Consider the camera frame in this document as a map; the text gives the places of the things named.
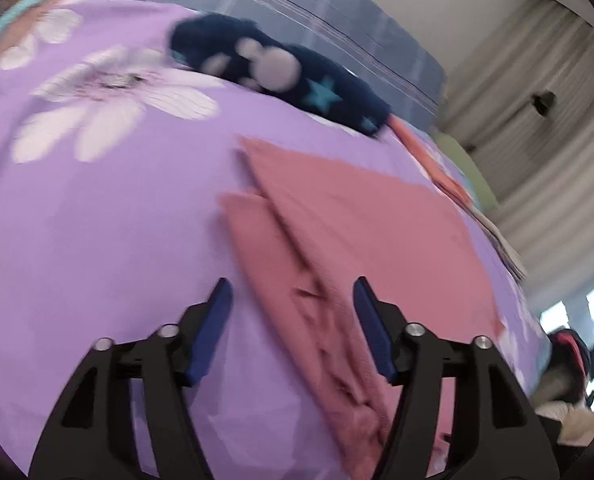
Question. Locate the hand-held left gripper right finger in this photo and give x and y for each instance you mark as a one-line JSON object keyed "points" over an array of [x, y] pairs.
{"points": [[374, 330]]}

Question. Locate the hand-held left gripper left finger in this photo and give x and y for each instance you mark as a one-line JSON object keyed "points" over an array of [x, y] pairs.
{"points": [[212, 330]]}

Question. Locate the pink garment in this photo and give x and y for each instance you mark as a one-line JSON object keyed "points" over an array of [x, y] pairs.
{"points": [[367, 220]]}

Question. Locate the purple floral bedsheet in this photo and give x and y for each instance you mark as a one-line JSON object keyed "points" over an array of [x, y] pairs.
{"points": [[102, 235]]}

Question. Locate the salmon cloth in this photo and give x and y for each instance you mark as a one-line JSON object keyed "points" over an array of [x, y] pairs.
{"points": [[427, 160]]}

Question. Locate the light green cloth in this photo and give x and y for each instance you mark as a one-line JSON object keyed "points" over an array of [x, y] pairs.
{"points": [[464, 165]]}

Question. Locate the black and red bag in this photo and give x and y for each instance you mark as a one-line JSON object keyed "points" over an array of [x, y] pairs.
{"points": [[572, 360]]}

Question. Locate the beige curtain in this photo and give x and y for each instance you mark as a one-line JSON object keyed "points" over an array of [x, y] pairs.
{"points": [[552, 170]]}

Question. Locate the navy star-print fleece garment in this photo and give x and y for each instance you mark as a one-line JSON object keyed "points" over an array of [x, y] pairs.
{"points": [[327, 90]]}

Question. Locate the black curtain hook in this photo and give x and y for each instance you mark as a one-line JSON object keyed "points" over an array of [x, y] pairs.
{"points": [[544, 102]]}

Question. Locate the blue plaid pillow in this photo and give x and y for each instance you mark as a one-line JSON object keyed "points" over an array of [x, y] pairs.
{"points": [[352, 25]]}

